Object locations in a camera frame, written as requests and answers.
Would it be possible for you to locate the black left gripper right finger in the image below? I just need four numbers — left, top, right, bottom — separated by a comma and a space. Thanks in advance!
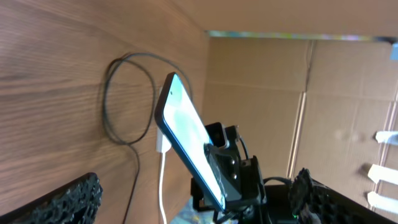
288, 168, 395, 224

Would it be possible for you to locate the white power strip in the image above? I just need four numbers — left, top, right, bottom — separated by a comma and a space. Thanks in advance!
156, 128, 172, 153

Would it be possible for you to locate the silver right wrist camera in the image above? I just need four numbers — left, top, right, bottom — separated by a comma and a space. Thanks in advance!
205, 122, 240, 149

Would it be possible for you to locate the blue Galaxy smartphone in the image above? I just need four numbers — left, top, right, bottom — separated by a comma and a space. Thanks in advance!
154, 72, 224, 210

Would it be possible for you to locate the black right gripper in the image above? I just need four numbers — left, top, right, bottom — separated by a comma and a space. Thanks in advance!
190, 144, 267, 212

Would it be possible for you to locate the black charging cable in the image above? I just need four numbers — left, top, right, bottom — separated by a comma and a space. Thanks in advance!
101, 52, 194, 224

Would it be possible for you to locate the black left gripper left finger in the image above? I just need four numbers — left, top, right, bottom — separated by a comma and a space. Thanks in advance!
1, 172, 103, 224

